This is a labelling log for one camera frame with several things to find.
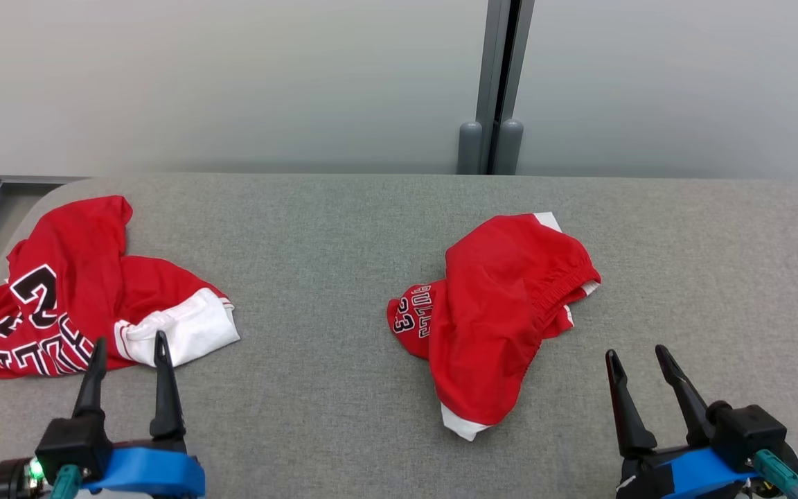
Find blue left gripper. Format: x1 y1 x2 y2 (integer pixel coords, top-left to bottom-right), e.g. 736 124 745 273
73 331 206 498

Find red shorts with white trim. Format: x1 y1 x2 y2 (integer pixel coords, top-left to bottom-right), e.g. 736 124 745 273
387 212 602 442

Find grey cylindrical post foot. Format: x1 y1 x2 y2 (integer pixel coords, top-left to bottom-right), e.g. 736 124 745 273
457 121 484 175
496 119 524 175

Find teal left camera cable plug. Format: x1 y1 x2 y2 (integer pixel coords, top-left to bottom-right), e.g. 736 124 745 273
49 464 82 499

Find grey vertical partition post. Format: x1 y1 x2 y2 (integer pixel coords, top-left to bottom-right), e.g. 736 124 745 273
475 0 535 175

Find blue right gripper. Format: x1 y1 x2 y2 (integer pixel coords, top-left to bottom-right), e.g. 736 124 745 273
605 344 760 499

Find teal right camera cable plug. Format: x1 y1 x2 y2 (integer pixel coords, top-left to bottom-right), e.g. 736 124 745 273
752 449 798 499

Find teal camera cable plug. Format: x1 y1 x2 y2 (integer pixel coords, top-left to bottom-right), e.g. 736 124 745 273
752 449 798 499
49 464 82 499

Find red jersey with white sleeves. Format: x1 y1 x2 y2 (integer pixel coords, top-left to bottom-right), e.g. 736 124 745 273
0 195 241 379

